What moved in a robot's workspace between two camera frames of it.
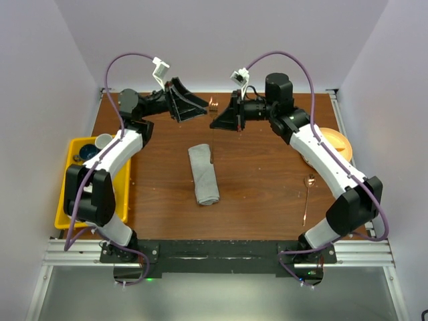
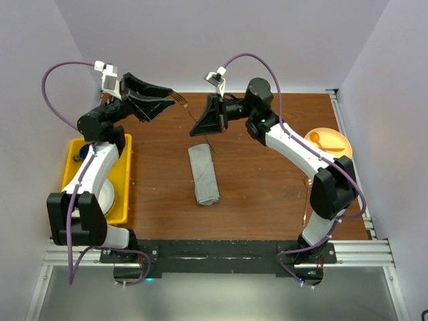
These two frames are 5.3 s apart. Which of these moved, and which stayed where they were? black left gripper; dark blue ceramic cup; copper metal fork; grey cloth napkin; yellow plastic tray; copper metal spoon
Moved: copper metal fork; black left gripper
Stayed: copper metal spoon; dark blue ceramic cup; grey cloth napkin; yellow plastic tray
